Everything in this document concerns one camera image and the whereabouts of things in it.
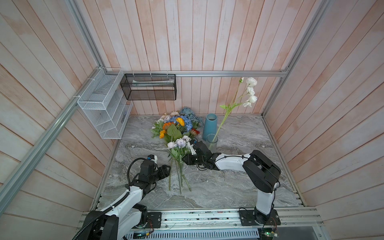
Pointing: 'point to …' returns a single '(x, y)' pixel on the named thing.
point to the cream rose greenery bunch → (155, 131)
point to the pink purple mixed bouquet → (177, 148)
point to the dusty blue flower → (197, 121)
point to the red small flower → (194, 131)
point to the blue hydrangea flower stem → (188, 123)
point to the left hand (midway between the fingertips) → (166, 171)
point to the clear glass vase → (212, 142)
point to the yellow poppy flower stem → (180, 122)
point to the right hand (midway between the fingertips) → (182, 159)
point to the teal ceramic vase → (210, 125)
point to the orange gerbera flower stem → (172, 133)
